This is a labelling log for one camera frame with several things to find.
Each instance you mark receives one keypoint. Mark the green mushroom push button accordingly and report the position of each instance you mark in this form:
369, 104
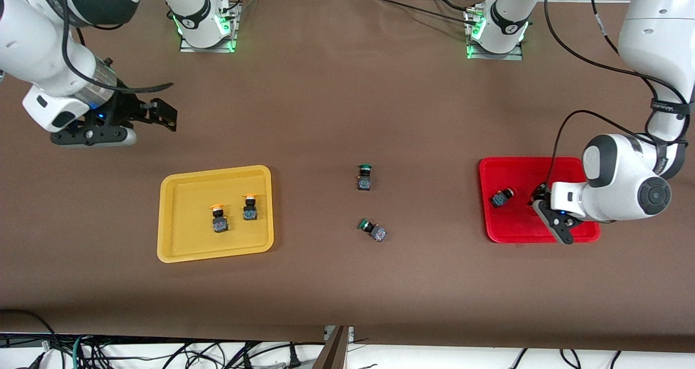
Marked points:
364, 182
376, 232

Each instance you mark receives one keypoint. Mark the black power plug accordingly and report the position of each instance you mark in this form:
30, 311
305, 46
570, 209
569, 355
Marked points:
294, 357

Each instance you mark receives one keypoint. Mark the yellow plastic tray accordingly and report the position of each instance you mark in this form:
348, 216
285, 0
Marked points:
190, 241

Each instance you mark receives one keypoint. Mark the red mushroom push button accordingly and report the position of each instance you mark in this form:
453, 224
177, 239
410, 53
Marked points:
500, 198

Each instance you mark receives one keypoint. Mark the yellow mushroom push button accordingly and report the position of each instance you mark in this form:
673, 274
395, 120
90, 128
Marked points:
219, 222
250, 210

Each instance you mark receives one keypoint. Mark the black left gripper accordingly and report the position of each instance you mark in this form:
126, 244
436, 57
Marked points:
540, 193

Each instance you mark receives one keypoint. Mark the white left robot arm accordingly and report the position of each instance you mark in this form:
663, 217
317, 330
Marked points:
624, 187

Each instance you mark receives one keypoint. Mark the brown table cover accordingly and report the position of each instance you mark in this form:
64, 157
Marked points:
336, 103

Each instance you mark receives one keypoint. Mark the red plastic tray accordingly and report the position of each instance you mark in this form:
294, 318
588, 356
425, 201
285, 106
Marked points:
516, 225

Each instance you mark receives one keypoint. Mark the brown wooden table leg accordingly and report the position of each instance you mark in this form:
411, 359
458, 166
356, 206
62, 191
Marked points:
331, 355

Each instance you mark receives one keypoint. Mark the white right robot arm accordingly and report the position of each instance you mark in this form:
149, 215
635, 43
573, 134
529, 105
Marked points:
32, 38

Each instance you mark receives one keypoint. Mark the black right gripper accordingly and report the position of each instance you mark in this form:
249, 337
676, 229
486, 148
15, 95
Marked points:
126, 110

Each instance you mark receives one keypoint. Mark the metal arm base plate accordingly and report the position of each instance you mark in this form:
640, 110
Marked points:
513, 54
187, 46

